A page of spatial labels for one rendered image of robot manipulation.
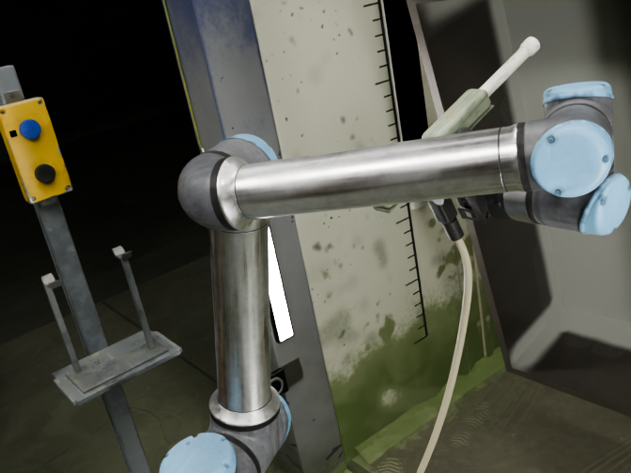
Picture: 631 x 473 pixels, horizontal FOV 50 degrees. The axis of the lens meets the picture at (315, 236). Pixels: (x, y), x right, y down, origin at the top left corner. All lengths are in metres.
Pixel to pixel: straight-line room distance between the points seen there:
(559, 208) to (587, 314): 1.38
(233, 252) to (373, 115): 1.19
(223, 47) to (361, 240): 0.82
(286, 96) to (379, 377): 1.11
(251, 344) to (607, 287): 1.31
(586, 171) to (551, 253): 1.46
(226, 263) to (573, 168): 0.65
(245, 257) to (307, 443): 1.33
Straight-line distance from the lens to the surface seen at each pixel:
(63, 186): 1.98
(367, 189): 0.94
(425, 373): 2.78
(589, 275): 2.32
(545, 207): 1.07
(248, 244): 1.23
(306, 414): 2.42
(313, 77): 2.16
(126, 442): 2.35
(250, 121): 2.03
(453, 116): 1.28
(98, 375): 2.03
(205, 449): 1.40
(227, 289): 1.28
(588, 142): 0.86
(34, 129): 1.92
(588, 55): 1.92
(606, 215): 1.04
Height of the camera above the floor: 1.72
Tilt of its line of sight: 21 degrees down
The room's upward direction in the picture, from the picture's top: 11 degrees counter-clockwise
